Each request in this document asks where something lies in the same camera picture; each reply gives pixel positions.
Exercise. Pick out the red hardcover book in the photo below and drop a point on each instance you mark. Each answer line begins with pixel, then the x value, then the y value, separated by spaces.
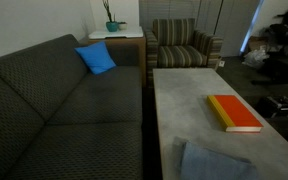
pixel 234 111

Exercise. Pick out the striped armchair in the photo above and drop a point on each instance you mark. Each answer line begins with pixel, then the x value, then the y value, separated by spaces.
pixel 180 55

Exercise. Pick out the wooden side table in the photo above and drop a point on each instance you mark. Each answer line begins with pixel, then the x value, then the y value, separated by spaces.
pixel 124 42

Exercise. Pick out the blue cushion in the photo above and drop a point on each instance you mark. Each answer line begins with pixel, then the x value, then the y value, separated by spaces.
pixel 95 58

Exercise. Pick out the white flat board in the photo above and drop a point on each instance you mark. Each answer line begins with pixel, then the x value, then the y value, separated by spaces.
pixel 124 33

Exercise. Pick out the small white plant pot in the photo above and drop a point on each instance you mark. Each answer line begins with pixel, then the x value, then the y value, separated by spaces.
pixel 122 26

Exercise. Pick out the teal pot with plant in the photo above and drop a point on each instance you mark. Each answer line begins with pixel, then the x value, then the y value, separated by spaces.
pixel 112 26

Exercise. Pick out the grey window blinds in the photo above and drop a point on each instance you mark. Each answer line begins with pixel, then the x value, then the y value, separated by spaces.
pixel 170 10

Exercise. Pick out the dark grey patterned sofa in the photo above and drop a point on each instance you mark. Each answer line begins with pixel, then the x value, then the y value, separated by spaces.
pixel 67 133

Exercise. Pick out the folded blue-grey cloth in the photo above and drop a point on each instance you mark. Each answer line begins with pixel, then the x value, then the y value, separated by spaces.
pixel 210 165

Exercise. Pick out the white plastic bag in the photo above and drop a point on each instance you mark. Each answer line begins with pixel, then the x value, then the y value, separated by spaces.
pixel 255 57

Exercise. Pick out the black box with white stripes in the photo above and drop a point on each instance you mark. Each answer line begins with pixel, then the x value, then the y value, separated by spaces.
pixel 277 106

